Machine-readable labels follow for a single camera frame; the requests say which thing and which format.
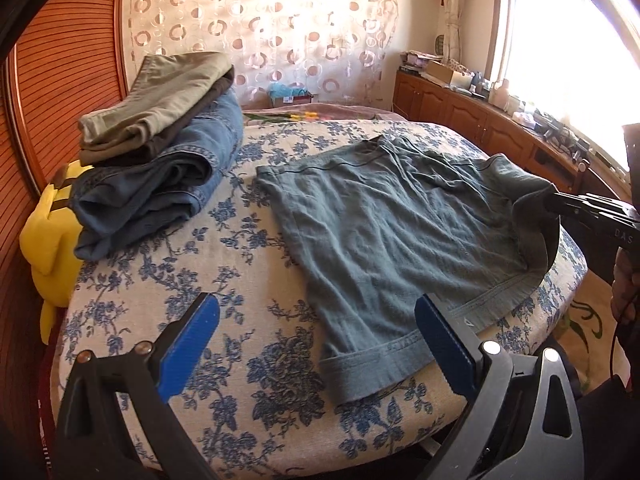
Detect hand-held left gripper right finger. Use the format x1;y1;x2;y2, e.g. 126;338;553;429
414;291;586;480

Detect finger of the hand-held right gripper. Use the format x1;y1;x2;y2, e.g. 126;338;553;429
544;191;626;233

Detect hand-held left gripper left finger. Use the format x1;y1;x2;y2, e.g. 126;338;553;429
56;291;222;480

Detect teal pants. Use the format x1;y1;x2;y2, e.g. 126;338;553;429
256;135;561;403

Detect folded dark brown pants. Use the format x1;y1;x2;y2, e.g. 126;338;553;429
80;67;236;167

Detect folded olive pants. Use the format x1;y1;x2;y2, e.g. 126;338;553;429
79;51;236;152

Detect person's right hand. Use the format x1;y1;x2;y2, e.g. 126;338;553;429
611;252;640;321

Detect black desk clutter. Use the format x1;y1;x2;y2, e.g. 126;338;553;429
530;110;596;161

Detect bed with blue floral sheet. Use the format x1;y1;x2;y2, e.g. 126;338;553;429
50;117;588;480

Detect bright window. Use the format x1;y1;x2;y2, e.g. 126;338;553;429
500;0;640;171

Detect white bottle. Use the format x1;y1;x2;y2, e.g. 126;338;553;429
487;79;511;108

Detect folded blue jeans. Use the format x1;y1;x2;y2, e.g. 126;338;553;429
70;87;246;261

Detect wooden window cabinet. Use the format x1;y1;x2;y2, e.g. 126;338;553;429
392;67;636;201

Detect yellow plush toy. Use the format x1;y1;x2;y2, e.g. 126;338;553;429
20;162;93;343

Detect person's dark clothing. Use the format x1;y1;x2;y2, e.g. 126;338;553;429
575;375;640;480

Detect open tan cardboard box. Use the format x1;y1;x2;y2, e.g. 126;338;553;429
425;60;473;88

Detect stack of papers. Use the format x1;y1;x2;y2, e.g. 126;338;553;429
400;50;441;73

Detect beige patterned curtain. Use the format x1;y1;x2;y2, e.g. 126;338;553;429
440;0;521;73

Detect floral pillow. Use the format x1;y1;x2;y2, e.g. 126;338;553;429
242;104;406;126

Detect blue plastic bag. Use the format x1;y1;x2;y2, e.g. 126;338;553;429
267;82;301;106

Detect brown cardboard box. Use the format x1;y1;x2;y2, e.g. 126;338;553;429
272;91;318;107

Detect circle-patterned sheer curtain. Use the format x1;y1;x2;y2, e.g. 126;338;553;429
122;0;401;111

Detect black cable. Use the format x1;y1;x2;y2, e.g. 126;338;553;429
609;305;631;386

